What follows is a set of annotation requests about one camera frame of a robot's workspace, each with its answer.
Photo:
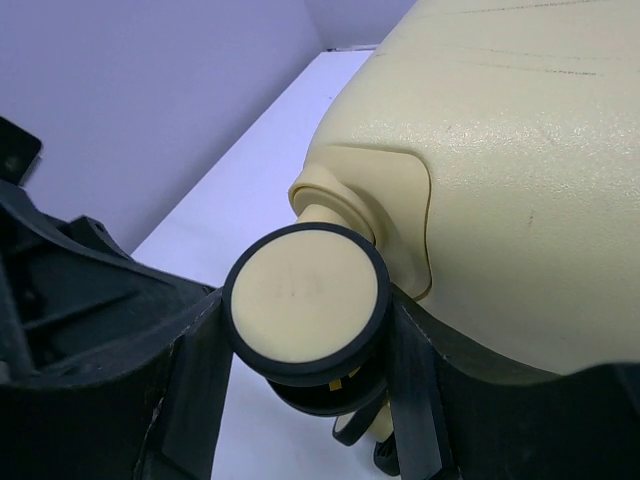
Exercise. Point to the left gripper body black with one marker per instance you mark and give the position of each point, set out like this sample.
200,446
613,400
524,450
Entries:
67,293

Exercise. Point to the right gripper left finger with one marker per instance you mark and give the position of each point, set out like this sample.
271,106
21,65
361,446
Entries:
145,407

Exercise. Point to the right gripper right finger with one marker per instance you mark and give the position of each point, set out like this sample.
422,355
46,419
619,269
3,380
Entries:
461,411

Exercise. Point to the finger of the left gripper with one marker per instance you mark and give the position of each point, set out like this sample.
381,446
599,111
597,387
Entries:
19,154

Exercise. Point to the yellow hard-shell suitcase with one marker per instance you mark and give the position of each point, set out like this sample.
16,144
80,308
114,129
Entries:
485,161

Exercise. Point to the aluminium table edge rail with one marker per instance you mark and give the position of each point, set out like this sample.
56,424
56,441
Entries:
353,48

